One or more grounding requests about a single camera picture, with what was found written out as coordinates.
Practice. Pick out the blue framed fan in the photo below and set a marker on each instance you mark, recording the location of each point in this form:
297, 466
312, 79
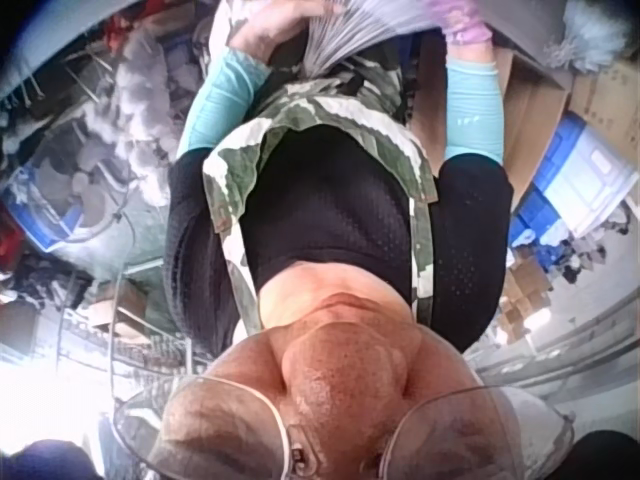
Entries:
70, 195

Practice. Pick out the large open cardboard box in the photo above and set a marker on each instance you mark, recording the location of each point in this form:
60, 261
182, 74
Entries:
532, 110

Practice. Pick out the heap of white fluffy strands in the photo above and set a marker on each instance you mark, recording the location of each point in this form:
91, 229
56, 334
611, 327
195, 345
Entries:
595, 30

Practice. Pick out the grey pleated cloth bundle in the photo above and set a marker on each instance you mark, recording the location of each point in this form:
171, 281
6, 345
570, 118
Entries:
360, 30

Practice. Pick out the heap of white stuffing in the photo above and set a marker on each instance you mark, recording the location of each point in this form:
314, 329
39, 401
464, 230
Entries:
135, 115

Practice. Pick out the stack of blue plastic crates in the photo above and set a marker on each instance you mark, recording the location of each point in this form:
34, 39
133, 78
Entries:
575, 180

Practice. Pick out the person's left hand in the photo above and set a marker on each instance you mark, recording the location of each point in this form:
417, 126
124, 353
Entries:
262, 32

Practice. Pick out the person's right hand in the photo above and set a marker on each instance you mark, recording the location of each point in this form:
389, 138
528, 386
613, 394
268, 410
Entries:
467, 22

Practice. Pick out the brown cardboard carton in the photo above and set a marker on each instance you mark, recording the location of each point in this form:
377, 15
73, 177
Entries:
607, 105

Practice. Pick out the pile of small cardboard boxes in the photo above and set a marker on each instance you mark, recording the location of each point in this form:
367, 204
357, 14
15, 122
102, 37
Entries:
525, 295

